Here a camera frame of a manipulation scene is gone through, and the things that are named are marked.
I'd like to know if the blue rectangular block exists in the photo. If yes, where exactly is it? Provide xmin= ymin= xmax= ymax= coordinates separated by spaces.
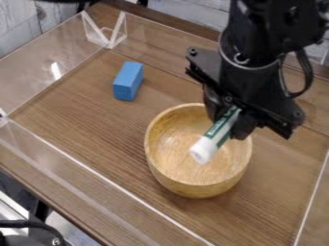
xmin=114 ymin=61 xmax=145 ymax=101

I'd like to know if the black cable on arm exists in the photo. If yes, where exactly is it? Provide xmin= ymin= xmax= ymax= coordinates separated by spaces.
xmin=279 ymin=49 xmax=315 ymax=100

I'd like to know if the black equipment with cable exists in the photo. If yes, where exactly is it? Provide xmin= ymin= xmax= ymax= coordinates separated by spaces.
xmin=0 ymin=219 xmax=75 ymax=246

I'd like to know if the green expo marker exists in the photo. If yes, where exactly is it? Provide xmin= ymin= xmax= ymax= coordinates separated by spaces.
xmin=189 ymin=107 xmax=241 ymax=164

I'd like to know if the light wooden bowl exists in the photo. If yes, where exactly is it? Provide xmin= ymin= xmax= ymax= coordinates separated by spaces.
xmin=145 ymin=103 xmax=253 ymax=199

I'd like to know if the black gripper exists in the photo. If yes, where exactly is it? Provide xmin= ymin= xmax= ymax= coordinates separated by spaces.
xmin=185 ymin=46 xmax=305 ymax=140

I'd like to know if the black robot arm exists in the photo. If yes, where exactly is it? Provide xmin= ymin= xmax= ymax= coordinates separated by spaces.
xmin=185 ymin=0 xmax=329 ymax=140

